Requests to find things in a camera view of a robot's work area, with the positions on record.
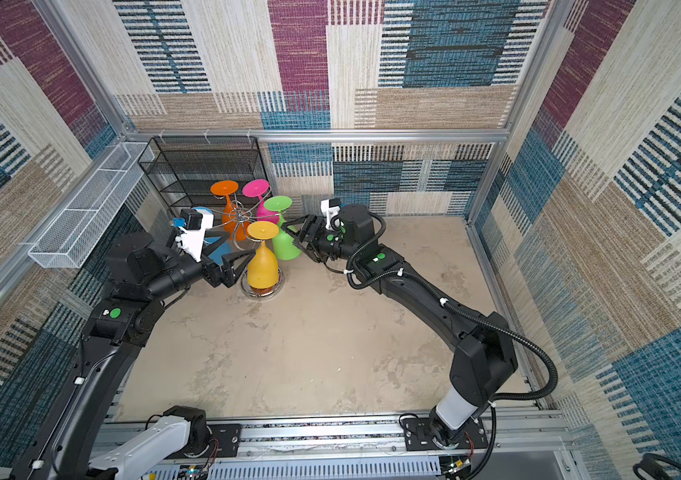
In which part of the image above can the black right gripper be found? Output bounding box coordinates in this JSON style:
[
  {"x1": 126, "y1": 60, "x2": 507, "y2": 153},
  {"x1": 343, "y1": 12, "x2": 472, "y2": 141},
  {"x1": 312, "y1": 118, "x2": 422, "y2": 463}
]
[{"x1": 279, "y1": 214, "x2": 358, "y2": 263}]

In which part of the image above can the yellow plastic wine glass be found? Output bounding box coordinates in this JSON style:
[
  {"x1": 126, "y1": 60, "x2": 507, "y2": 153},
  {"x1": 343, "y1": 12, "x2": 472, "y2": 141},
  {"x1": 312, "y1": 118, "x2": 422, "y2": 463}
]
[{"x1": 248, "y1": 221, "x2": 280, "y2": 293}]

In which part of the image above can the blue plastic wine glass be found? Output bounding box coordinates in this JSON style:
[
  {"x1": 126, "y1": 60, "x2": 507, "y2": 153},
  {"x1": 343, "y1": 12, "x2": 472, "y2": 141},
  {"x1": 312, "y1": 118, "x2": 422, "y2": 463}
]
[{"x1": 200, "y1": 227, "x2": 230, "y2": 262}]

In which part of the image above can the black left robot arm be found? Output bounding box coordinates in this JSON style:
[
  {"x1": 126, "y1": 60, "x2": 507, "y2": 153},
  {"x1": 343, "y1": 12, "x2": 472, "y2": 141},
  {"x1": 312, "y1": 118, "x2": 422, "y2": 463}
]
[{"x1": 10, "y1": 232, "x2": 256, "y2": 479}]

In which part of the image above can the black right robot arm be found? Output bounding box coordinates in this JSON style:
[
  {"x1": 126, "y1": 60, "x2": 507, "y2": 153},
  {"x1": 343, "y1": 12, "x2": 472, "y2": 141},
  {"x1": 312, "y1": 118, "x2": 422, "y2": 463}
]
[{"x1": 282, "y1": 204, "x2": 519, "y2": 447}]

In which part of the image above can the green plastic wine glass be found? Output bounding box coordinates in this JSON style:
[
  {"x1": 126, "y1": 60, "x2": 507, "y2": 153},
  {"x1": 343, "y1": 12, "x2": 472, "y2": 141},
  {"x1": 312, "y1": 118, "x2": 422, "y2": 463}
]
[{"x1": 264, "y1": 195, "x2": 302, "y2": 261}]

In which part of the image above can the orange plastic wine glass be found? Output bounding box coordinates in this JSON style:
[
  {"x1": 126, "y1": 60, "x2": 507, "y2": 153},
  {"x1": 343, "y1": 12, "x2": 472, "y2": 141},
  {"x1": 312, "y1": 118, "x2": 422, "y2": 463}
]
[{"x1": 210, "y1": 180, "x2": 252, "y2": 242}]

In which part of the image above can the pink plastic wine glass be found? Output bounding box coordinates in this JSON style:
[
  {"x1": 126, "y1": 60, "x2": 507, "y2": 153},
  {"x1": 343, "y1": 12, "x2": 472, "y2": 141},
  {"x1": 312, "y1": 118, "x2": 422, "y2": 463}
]
[{"x1": 242, "y1": 179, "x2": 278, "y2": 224}]

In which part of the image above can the chrome wire wine glass rack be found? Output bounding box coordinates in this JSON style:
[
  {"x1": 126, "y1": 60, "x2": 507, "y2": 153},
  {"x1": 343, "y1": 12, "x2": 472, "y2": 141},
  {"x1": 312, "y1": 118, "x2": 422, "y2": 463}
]
[{"x1": 220, "y1": 207, "x2": 282, "y2": 298}]

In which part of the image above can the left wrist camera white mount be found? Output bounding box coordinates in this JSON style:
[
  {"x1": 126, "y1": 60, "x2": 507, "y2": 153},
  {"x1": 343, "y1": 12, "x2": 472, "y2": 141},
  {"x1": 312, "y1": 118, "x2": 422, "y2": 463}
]
[{"x1": 172, "y1": 207, "x2": 214, "y2": 263}]

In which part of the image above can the black wire shelf rack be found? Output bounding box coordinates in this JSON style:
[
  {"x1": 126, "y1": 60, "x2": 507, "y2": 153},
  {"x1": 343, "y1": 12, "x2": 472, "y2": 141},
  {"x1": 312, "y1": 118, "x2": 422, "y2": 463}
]
[{"x1": 138, "y1": 136, "x2": 268, "y2": 216}]

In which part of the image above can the white wire mesh basket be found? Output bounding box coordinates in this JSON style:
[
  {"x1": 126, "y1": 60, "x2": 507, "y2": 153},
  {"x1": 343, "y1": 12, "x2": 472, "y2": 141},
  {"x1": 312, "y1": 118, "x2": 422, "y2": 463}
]
[{"x1": 28, "y1": 142, "x2": 146, "y2": 269}]

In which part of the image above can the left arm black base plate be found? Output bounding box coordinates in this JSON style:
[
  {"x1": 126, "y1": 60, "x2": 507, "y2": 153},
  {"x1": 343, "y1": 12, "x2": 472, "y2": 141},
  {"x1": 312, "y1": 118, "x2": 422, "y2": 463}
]
[{"x1": 192, "y1": 423, "x2": 242, "y2": 458}]

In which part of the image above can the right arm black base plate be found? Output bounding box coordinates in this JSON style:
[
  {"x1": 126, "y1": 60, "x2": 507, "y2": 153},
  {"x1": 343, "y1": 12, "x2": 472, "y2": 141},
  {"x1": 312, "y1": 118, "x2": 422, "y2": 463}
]
[{"x1": 398, "y1": 413, "x2": 490, "y2": 451}]

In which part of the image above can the aluminium front rail frame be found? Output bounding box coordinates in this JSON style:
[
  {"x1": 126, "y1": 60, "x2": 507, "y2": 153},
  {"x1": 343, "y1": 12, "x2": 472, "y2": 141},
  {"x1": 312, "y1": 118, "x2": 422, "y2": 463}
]
[{"x1": 63, "y1": 410, "x2": 582, "y2": 480}]

